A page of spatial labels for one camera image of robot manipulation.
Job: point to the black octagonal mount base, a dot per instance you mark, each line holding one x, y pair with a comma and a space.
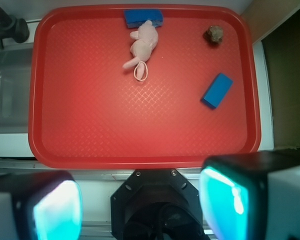
156, 204

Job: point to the blue rectangular block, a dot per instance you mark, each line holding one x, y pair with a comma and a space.
217, 91

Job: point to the stainless steel sink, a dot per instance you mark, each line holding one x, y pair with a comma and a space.
15, 76

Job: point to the pink plush mouse toy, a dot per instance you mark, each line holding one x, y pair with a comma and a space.
145, 39

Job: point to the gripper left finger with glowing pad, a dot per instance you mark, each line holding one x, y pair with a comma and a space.
40, 206

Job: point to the red plastic tray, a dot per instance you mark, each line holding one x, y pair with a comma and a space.
87, 112

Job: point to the blue sponge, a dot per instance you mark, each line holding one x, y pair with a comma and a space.
134, 18

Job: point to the black faucet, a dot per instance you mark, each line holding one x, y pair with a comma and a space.
12, 28

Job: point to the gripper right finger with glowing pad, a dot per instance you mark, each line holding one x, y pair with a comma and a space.
253, 196

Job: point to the brown rock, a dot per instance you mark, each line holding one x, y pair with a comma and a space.
214, 34

